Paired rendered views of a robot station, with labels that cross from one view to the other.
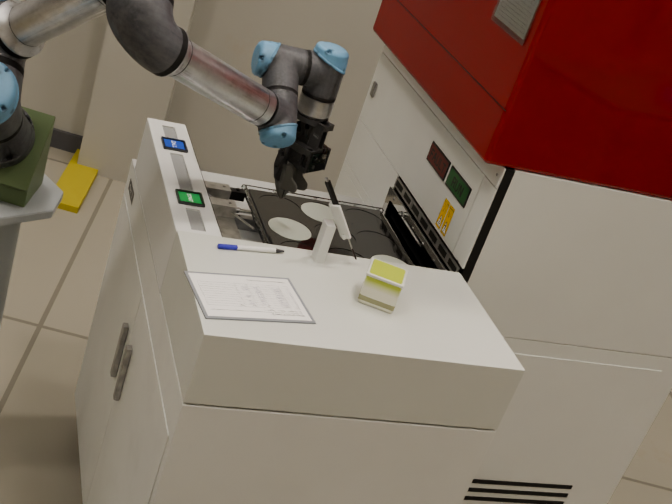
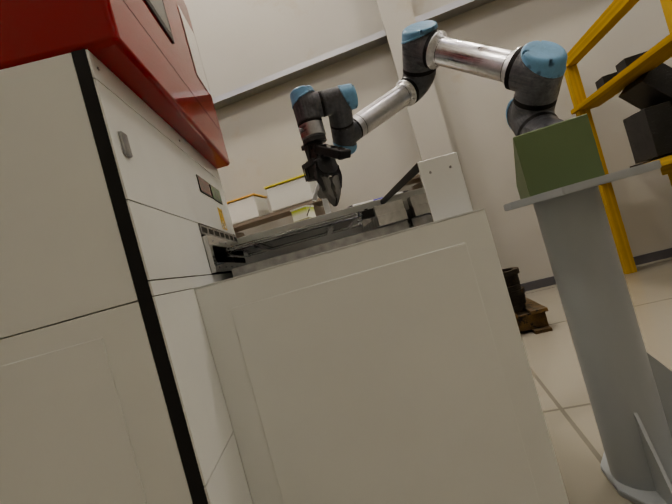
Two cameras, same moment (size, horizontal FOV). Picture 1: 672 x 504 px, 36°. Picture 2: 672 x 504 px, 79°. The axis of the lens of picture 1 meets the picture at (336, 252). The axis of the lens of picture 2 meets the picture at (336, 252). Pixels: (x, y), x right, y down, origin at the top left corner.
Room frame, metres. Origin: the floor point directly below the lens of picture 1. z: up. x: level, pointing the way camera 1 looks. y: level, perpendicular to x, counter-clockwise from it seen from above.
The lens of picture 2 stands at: (3.23, 0.56, 0.80)
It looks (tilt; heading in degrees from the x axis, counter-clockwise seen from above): 1 degrees up; 201
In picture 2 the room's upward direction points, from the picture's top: 16 degrees counter-clockwise
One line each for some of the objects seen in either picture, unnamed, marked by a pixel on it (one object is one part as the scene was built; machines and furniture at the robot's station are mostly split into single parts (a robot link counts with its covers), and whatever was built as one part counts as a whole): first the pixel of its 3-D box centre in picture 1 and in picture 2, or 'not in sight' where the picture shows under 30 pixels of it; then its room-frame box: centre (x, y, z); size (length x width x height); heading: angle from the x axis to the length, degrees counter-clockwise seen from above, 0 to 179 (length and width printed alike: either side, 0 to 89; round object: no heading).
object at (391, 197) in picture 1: (414, 246); (228, 255); (2.22, -0.17, 0.89); 0.44 x 0.02 x 0.10; 24
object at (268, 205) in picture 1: (334, 236); (296, 236); (2.12, 0.02, 0.90); 0.34 x 0.34 x 0.01; 25
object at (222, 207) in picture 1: (217, 206); not in sight; (2.07, 0.28, 0.89); 0.08 x 0.03 x 0.03; 114
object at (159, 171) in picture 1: (173, 200); (416, 204); (2.03, 0.37, 0.89); 0.55 x 0.09 x 0.14; 24
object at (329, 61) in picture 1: (324, 71); (306, 107); (2.10, 0.15, 1.26); 0.09 x 0.08 x 0.11; 113
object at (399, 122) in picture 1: (413, 167); (194, 208); (2.39, -0.11, 1.02); 0.81 x 0.03 x 0.40; 24
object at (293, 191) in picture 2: not in sight; (295, 194); (-0.44, -1.14, 1.53); 0.46 x 0.38 x 0.26; 99
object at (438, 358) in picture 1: (337, 330); (325, 237); (1.73, -0.05, 0.89); 0.62 x 0.35 x 0.14; 114
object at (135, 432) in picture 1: (239, 422); (370, 375); (2.01, 0.08, 0.41); 0.96 x 0.64 x 0.82; 24
